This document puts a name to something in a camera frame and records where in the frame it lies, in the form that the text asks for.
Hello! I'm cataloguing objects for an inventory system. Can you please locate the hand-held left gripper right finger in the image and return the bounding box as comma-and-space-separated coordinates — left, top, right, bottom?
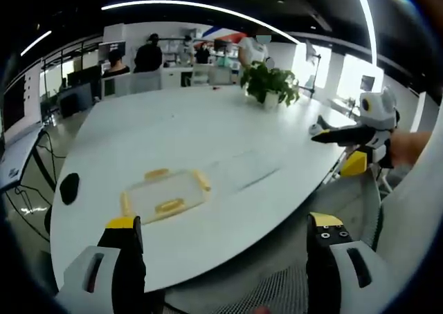
305, 212, 385, 314

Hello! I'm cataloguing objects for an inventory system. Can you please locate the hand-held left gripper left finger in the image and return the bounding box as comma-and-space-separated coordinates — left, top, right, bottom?
54, 216, 147, 314

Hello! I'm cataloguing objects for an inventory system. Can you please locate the clear container lid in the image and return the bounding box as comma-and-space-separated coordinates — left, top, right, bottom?
119, 167, 213, 225

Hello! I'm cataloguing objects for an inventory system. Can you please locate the person's right hand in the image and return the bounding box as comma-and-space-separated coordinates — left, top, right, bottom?
391, 130, 434, 165

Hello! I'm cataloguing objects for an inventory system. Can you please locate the small white black device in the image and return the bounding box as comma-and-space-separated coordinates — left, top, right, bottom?
309, 114, 334, 138

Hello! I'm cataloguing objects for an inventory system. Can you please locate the small monitor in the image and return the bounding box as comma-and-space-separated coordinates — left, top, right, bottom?
359, 75, 377, 93

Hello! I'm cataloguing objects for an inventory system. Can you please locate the black desk lamp stand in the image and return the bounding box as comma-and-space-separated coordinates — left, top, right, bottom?
303, 39, 323, 98

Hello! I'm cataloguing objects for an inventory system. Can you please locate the grey mesh office chair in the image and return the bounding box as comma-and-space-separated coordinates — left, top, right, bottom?
162, 175, 386, 314

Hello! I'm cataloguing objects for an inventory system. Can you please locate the potted green plant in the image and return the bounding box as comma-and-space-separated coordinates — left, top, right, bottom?
239, 60, 302, 112

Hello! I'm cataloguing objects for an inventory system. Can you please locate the curved ceiling light strip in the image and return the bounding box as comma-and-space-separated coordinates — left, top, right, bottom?
350, 0, 379, 66

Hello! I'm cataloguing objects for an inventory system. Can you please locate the white side desk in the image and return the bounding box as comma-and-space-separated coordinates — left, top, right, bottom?
0, 126, 46, 191

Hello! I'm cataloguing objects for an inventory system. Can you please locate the long ceiling light strip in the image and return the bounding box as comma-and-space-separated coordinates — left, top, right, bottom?
101, 0, 302, 46

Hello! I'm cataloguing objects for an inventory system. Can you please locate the large dark screen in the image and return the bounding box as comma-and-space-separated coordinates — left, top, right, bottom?
0, 74, 28, 132

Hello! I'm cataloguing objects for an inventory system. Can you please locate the computer monitor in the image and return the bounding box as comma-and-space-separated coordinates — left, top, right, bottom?
98, 41, 127, 64

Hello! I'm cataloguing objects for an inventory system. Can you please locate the short ceiling light strip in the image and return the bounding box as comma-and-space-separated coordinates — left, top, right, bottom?
19, 30, 53, 57

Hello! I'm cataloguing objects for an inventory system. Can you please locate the black cable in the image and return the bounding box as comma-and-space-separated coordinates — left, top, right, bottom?
13, 130, 66, 214

